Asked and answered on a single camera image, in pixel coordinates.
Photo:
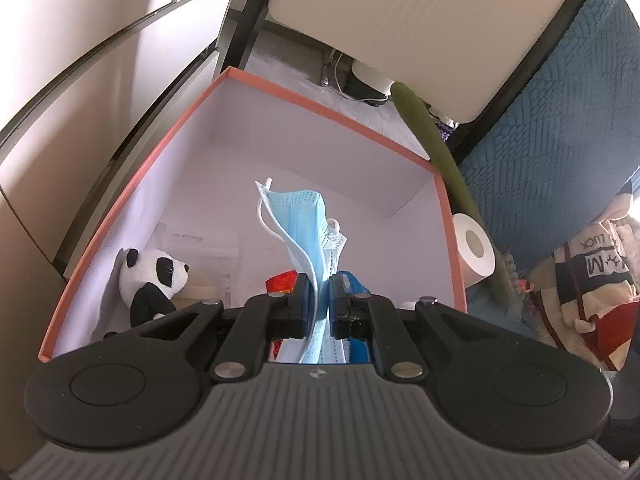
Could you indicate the green plush stick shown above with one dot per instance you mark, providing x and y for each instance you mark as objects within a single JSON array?
[{"x": 440, "y": 145}]

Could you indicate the white wardrobe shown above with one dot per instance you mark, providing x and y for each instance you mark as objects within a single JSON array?
[{"x": 50, "y": 35}]

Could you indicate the small red orange packet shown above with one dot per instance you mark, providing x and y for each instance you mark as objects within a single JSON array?
[{"x": 280, "y": 284}]

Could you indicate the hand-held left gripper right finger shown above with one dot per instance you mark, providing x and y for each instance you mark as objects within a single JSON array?
[{"x": 340, "y": 285}]

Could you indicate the blue face mask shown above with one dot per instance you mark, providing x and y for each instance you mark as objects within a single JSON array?
[{"x": 305, "y": 220}]

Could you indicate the clear powder puff packet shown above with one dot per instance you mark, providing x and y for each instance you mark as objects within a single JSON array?
[{"x": 200, "y": 265}]

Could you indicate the white toilet paper roll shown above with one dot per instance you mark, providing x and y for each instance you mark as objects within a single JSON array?
[{"x": 472, "y": 250}]

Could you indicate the pink cardboard box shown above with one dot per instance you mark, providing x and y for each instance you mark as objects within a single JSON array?
[{"x": 300, "y": 150}]

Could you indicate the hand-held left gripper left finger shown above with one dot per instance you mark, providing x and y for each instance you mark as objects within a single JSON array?
[{"x": 300, "y": 310}]

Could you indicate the blue textured mattress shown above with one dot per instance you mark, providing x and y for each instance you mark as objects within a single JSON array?
[{"x": 550, "y": 110}]

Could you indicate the panda plush toy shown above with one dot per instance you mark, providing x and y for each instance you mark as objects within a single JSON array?
[{"x": 150, "y": 270}]

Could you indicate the red white black fleece blanket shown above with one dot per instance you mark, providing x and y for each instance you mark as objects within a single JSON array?
[{"x": 590, "y": 270}]

